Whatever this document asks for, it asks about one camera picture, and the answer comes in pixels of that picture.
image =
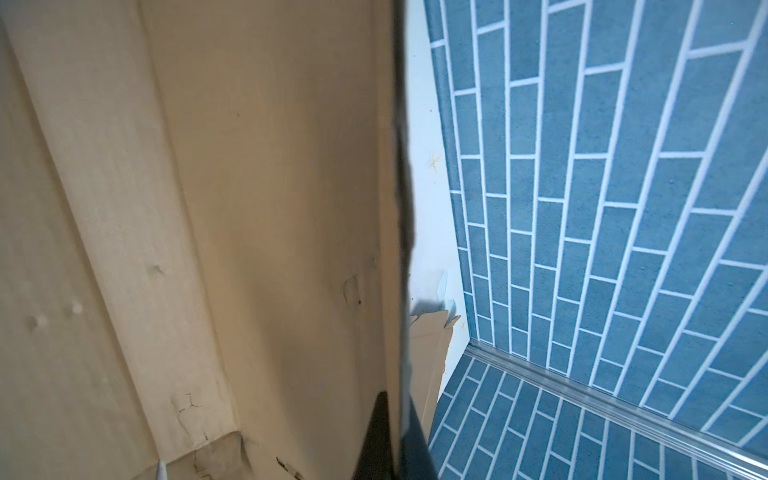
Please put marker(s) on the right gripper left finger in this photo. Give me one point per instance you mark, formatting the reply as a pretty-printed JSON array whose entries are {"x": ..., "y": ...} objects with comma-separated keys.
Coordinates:
[{"x": 375, "y": 460}]

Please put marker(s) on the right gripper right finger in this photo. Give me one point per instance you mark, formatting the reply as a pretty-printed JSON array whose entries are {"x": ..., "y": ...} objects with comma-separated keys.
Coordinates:
[{"x": 415, "y": 459}]

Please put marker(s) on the brown cardboard box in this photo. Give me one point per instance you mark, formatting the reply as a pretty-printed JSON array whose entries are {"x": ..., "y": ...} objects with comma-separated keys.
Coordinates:
[
  {"x": 429, "y": 341},
  {"x": 203, "y": 237}
]

